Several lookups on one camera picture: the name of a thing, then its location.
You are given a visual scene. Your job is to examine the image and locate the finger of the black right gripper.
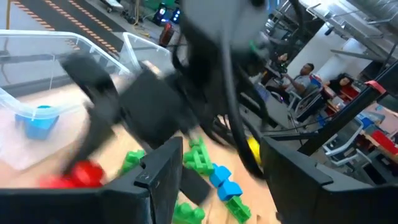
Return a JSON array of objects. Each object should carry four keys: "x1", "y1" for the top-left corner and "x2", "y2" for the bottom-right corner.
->
[
  {"x1": 63, "y1": 114, "x2": 116, "y2": 175},
  {"x1": 60, "y1": 52, "x2": 122, "y2": 124}
]

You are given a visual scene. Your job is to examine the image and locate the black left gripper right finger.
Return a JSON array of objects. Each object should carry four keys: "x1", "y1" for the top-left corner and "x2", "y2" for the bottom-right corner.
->
[{"x1": 260, "y1": 136, "x2": 334, "y2": 224}]

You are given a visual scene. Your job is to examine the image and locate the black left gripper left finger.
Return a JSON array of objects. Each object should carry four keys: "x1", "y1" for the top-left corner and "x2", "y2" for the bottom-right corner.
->
[{"x1": 133, "y1": 136, "x2": 184, "y2": 224}]

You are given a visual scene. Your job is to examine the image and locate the green toy block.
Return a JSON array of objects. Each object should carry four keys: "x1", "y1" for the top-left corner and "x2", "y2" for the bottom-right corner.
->
[
  {"x1": 172, "y1": 201, "x2": 206, "y2": 224},
  {"x1": 119, "y1": 149, "x2": 146, "y2": 175},
  {"x1": 182, "y1": 136, "x2": 215, "y2": 177},
  {"x1": 225, "y1": 195, "x2": 252, "y2": 223}
]

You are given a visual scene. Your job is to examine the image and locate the red toy block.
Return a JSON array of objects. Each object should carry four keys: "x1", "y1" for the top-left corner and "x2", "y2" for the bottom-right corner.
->
[{"x1": 39, "y1": 160, "x2": 105, "y2": 189}]

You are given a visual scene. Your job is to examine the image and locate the blue toy block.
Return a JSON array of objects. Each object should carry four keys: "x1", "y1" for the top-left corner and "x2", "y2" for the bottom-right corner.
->
[
  {"x1": 14, "y1": 105, "x2": 60, "y2": 141},
  {"x1": 216, "y1": 180, "x2": 244, "y2": 202},
  {"x1": 208, "y1": 164, "x2": 233, "y2": 188}
]

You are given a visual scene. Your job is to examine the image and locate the clear plastic bin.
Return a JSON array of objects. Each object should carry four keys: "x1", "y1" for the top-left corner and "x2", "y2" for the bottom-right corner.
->
[
  {"x1": 0, "y1": 29, "x2": 133, "y2": 172},
  {"x1": 123, "y1": 30, "x2": 174, "y2": 77}
]

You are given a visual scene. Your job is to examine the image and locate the yellow plastic piece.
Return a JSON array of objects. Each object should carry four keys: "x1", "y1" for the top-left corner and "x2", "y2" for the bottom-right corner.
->
[{"x1": 247, "y1": 135, "x2": 262, "y2": 166}]

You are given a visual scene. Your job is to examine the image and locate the white office chair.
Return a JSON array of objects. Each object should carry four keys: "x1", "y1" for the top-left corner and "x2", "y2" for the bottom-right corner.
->
[
  {"x1": 322, "y1": 118, "x2": 366, "y2": 167},
  {"x1": 287, "y1": 85, "x2": 326, "y2": 124}
]

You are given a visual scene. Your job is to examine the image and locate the red bag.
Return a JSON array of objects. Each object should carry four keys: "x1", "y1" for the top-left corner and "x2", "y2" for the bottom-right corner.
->
[{"x1": 158, "y1": 21, "x2": 175, "y2": 48}]

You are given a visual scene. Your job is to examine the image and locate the black striped floor mat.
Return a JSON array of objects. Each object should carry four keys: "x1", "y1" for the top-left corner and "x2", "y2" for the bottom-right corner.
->
[{"x1": 11, "y1": 0, "x2": 127, "y2": 58}]

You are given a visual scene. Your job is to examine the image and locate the grey desk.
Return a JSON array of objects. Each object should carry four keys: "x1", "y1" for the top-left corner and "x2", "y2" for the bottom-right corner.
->
[{"x1": 241, "y1": 82, "x2": 295, "y2": 130}]

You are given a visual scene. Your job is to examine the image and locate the black device blue lights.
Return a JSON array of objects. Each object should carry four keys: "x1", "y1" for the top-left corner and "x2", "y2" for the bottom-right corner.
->
[{"x1": 151, "y1": 2, "x2": 182, "y2": 26}]

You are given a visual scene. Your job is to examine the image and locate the red storage box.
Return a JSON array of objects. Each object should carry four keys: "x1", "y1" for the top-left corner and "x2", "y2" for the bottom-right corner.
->
[{"x1": 369, "y1": 129, "x2": 398, "y2": 164}]

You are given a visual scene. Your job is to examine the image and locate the person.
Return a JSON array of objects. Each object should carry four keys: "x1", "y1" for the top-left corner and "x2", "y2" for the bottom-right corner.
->
[
  {"x1": 325, "y1": 73, "x2": 354, "y2": 96},
  {"x1": 267, "y1": 62, "x2": 315, "y2": 105}
]

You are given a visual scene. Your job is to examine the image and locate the red clamp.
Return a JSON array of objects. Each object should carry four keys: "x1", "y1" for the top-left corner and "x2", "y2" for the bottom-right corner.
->
[{"x1": 364, "y1": 80, "x2": 387, "y2": 95}]

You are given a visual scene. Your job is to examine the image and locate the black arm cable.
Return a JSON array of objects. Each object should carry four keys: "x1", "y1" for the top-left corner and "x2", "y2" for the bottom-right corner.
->
[{"x1": 220, "y1": 40, "x2": 268, "y2": 180}]

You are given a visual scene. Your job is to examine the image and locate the black frame post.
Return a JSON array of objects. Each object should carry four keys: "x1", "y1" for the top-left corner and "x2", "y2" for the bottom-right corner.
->
[{"x1": 297, "y1": 60, "x2": 398, "y2": 156}]

